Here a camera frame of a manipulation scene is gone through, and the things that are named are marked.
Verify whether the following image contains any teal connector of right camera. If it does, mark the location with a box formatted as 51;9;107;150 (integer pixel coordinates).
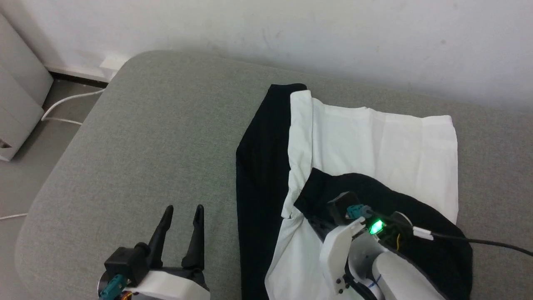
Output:
346;204;372;220

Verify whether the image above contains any teal connector of camera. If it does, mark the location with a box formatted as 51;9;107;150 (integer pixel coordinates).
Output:
346;204;372;220
99;274;125;300

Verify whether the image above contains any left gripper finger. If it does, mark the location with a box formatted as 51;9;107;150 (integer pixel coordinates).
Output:
181;204;206;271
146;205;174;270

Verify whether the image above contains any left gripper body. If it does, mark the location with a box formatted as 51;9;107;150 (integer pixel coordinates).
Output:
124;267;211;300

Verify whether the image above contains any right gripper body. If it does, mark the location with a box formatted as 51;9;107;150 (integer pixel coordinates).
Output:
320;215;413;295

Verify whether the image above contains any black and white garment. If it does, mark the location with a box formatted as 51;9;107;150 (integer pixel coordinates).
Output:
235;83;473;300

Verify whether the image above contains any white wall socket box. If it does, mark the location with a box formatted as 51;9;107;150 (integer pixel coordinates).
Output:
99;55;127;81

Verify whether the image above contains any grey-green fabric sofa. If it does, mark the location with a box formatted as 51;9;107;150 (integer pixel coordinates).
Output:
15;50;533;300

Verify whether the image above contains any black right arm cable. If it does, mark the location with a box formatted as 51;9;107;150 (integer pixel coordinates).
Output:
412;226;533;256

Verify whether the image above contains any teal connector of left camera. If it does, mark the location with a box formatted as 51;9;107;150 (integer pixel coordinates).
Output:
99;274;125;300

